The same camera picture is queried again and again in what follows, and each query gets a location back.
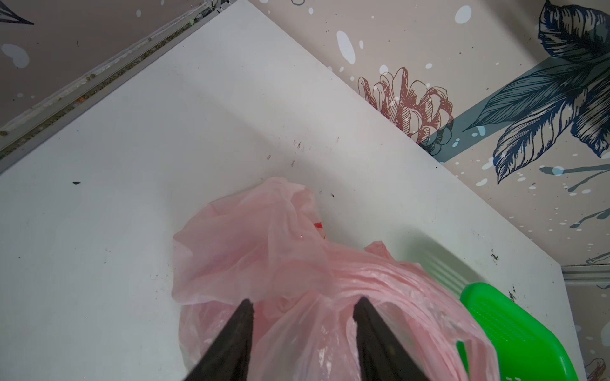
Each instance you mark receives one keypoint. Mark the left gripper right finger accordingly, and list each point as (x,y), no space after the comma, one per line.
(381,356)

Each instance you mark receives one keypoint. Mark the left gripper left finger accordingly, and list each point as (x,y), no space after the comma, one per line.
(227,359)

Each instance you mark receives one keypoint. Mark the green plastic basket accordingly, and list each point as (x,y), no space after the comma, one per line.
(526,349)

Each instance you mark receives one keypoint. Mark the pink plastic bag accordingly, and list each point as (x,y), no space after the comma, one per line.
(267,245)

